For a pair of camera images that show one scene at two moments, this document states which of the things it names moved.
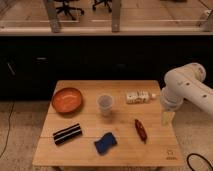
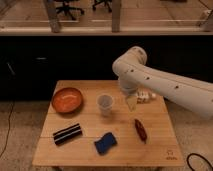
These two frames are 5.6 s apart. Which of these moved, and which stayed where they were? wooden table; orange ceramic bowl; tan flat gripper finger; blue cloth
Moved: tan flat gripper finger
Stayed: orange ceramic bowl; blue cloth; wooden table
